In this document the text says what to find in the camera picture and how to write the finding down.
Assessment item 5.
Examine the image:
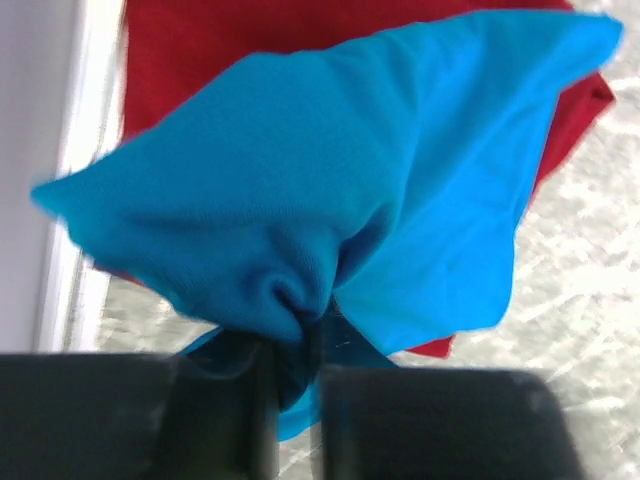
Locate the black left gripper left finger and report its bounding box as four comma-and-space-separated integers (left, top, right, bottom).
0, 329, 281, 480

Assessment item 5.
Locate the aluminium frame rail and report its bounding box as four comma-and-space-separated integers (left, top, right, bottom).
32, 0, 126, 354

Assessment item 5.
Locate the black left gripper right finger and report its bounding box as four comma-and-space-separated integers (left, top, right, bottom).
319, 299, 586, 480

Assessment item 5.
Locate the blue t shirt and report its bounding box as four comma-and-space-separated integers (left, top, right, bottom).
30, 9, 624, 442

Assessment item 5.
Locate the folded red t shirt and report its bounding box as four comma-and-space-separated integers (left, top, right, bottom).
92, 0, 616, 360

